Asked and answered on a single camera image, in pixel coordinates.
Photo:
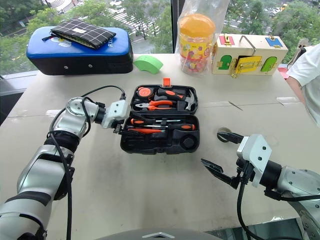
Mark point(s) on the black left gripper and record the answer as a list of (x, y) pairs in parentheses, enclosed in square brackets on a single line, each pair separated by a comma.
[(118, 127)]

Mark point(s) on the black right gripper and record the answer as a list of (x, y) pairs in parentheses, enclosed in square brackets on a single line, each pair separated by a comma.
[(243, 175)]

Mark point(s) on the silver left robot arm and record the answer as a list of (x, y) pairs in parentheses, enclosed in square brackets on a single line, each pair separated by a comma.
[(37, 172)]

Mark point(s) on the person's bare forearm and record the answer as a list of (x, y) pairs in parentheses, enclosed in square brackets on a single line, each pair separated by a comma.
[(296, 88)]

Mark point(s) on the black plastic tool case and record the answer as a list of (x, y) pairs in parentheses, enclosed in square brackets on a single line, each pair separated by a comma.
[(155, 147)]

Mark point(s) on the blue black padded case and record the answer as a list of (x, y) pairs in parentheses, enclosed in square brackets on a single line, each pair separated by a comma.
[(80, 58)]

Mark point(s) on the clear tape roll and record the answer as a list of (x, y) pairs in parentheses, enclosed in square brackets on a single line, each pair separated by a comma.
[(226, 129)]

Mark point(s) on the orange black tape measure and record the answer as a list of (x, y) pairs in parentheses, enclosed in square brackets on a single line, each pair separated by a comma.
[(145, 92)]

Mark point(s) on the green foam arch block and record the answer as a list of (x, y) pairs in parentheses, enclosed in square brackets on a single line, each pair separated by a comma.
[(148, 63)]

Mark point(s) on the red object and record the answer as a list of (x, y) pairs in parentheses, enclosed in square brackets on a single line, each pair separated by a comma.
[(283, 72)]

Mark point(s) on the black white grid pouch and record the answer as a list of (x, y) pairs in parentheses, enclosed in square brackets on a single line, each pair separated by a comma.
[(82, 32)]

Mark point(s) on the orange lidded plastic jar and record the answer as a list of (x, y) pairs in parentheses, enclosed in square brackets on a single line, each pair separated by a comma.
[(196, 42)]

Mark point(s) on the black window mullion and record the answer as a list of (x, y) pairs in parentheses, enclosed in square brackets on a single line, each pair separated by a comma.
[(172, 25)]

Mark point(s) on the wooden lock latch box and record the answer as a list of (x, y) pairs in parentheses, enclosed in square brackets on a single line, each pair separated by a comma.
[(250, 47)]

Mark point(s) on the person in white shirt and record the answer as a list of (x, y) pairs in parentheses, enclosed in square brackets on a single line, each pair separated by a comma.
[(308, 67)]

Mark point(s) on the clear plastic bag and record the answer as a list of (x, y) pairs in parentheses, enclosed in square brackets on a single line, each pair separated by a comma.
[(220, 15)]

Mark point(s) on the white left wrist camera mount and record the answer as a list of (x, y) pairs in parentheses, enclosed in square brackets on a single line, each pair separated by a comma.
[(116, 111)]

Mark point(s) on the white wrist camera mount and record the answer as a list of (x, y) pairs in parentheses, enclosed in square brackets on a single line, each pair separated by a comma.
[(116, 111), (255, 152)]

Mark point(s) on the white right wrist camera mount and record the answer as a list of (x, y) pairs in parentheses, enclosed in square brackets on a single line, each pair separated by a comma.
[(255, 152)]

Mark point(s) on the grey chair frame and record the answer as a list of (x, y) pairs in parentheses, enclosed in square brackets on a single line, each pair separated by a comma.
[(300, 50)]

